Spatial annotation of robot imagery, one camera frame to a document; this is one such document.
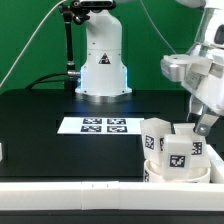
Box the white marker sheet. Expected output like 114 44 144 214
57 117 142 135

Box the white L-shaped fence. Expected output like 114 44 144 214
0 147 224 211

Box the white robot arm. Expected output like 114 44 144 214
70 0 224 136

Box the black camera stand pole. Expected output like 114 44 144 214
59 0 90 95

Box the black cable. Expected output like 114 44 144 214
25 72 70 90

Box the grey cable right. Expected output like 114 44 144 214
139 0 178 56

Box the white block at left edge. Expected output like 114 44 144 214
0 142 3 162

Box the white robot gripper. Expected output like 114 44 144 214
160 44 224 136

